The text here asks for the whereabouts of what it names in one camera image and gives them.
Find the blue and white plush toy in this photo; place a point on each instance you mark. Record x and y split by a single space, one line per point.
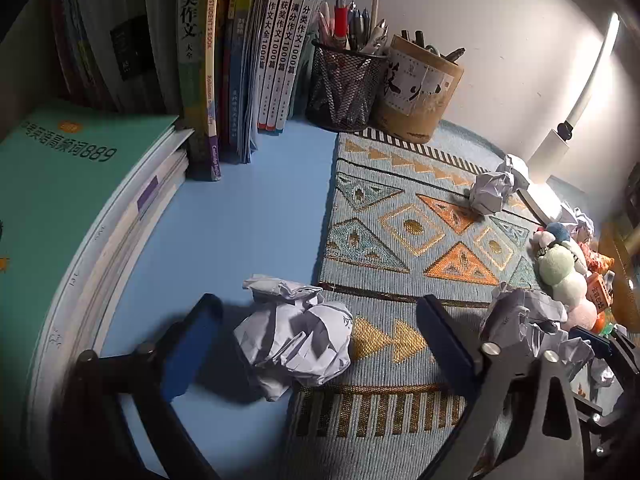
556 232

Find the black mesh pen holder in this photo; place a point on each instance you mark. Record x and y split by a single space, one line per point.
345 90

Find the green white pink plush toy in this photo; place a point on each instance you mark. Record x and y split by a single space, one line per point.
570 285

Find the mandarin orange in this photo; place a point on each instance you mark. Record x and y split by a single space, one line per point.
601 317

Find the patterned woven mat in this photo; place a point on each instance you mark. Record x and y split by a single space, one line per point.
400 240

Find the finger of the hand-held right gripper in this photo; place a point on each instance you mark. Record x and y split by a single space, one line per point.
590 338
607 430

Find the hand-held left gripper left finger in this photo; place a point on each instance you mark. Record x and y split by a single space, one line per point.
192 345

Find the orange snack packet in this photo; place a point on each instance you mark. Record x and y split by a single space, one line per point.
597 261

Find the row of upright books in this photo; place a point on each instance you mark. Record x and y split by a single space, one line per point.
195 60

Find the white thick book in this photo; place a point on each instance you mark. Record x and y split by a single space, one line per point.
125 242

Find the brown paper pen holder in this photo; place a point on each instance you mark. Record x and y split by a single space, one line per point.
415 95

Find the bunch of colourful pens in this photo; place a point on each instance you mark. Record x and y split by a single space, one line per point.
341 20

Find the bunch of dark pens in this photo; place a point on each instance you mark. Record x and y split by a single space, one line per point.
430 45

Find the translucent green toy figure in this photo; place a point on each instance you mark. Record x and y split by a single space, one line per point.
609 329

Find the white paper ball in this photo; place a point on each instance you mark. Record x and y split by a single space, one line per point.
580 220
525 317
517 166
295 340
602 372
487 192

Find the orange carton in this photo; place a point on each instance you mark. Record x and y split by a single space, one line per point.
598 294

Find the white desk lamp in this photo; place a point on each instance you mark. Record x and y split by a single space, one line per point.
552 150

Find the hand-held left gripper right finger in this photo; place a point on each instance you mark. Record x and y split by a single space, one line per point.
447 342

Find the teal cover book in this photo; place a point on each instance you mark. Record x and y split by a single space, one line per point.
60 185

